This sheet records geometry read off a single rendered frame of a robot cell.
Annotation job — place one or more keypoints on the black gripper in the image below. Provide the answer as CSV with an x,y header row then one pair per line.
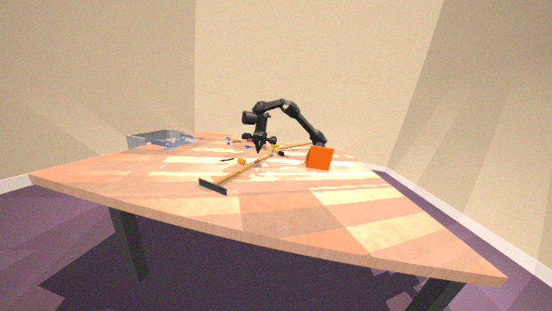
x,y
271,140

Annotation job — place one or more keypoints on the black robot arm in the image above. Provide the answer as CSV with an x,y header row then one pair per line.
x,y
258,117

